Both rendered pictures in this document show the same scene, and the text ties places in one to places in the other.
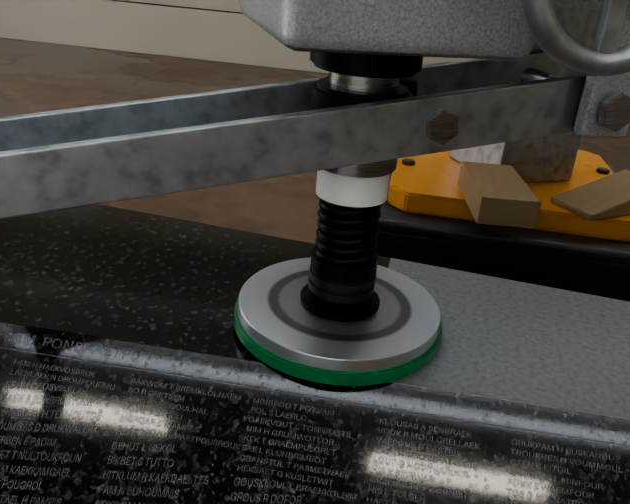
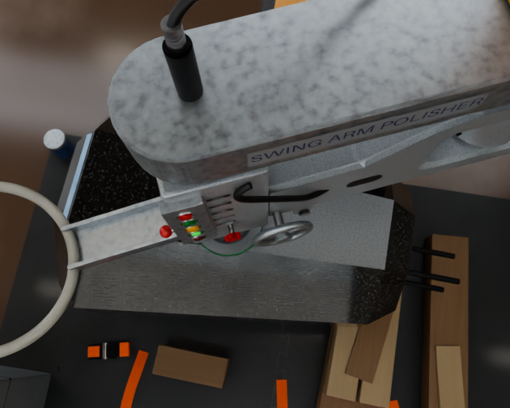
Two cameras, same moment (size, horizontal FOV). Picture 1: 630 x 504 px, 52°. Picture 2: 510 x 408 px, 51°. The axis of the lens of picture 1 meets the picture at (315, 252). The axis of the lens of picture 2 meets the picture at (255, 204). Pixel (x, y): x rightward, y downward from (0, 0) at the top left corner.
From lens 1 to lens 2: 126 cm
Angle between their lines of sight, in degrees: 49
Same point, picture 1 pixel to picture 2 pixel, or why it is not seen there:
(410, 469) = (250, 271)
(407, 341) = (248, 241)
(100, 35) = not seen: outside the picture
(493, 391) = (275, 252)
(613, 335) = (328, 214)
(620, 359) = (325, 229)
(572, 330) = (313, 212)
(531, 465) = (285, 270)
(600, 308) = not seen: hidden behind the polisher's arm
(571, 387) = (302, 247)
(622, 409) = (314, 256)
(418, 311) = not seen: hidden behind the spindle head
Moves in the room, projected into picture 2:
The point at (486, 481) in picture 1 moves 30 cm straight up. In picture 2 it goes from (272, 274) to (274, 258)
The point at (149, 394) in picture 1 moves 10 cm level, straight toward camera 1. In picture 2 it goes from (171, 252) to (178, 283)
